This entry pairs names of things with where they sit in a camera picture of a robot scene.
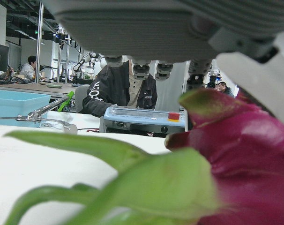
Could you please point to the person in black jacket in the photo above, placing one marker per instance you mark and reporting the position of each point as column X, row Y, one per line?
column 109, row 89

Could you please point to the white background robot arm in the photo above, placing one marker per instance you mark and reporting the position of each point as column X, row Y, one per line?
column 82, row 62

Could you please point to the silver metal pole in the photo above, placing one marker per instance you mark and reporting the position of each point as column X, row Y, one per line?
column 39, row 47

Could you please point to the grey office chair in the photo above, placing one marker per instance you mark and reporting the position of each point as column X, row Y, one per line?
column 81, row 98

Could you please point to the person in white hoodie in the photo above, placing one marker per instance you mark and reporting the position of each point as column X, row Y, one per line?
column 29, row 70

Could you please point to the pink dragon fruit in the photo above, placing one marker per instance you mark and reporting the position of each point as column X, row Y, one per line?
column 249, row 152

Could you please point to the light blue plastic bin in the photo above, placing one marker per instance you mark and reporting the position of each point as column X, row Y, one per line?
column 15, row 103

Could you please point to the white grey left robot hand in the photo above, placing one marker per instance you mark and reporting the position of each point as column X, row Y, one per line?
column 142, row 25

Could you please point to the person in dark coat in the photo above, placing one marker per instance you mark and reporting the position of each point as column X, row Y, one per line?
column 224, row 87

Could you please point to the blue grey teach pendant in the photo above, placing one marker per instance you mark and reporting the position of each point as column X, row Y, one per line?
column 142, row 117

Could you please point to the green plastic clip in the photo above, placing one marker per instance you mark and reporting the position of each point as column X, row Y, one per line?
column 67, row 100

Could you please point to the metal grabber clamp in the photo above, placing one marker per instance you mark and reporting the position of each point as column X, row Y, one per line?
column 34, row 115

